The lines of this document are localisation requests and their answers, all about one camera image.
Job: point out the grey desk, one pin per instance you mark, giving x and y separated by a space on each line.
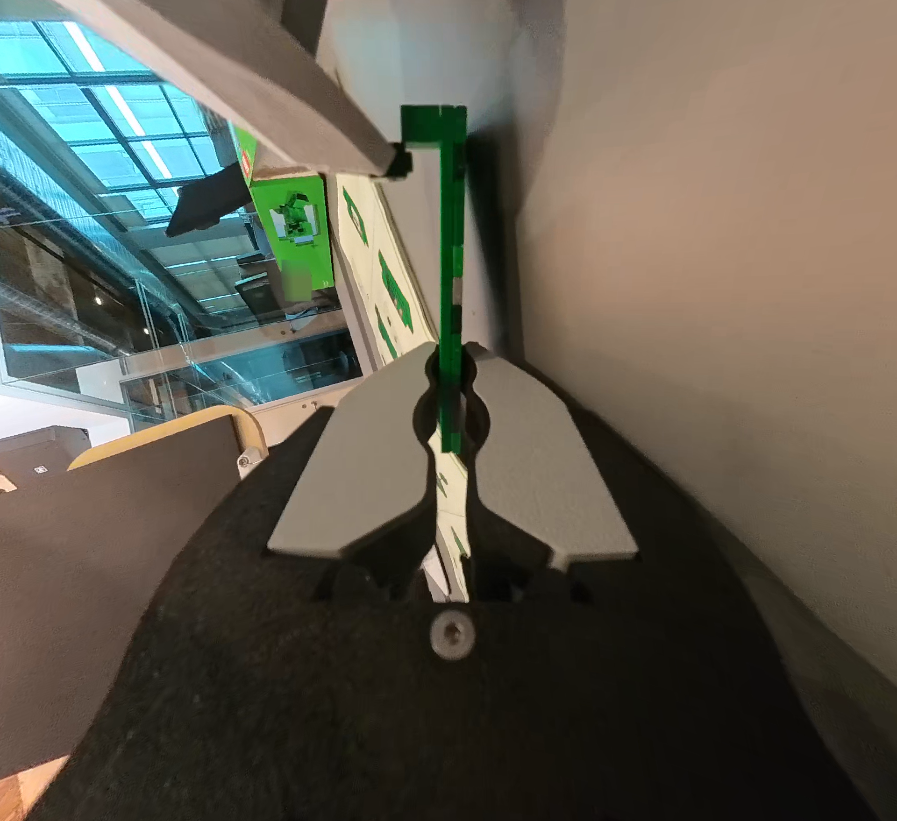
701 204

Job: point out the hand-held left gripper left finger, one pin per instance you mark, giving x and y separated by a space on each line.
357 478

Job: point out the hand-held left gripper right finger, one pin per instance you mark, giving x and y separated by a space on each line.
546 478

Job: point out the brick instruction booklet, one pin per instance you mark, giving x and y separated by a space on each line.
371 288

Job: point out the long green brick plate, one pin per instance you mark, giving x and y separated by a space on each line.
450 260

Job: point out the green toy box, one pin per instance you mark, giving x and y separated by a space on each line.
315 253

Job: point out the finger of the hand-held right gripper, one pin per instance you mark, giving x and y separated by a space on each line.
175 43

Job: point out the wood-edged dark panel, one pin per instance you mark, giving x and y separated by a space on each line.
105 555

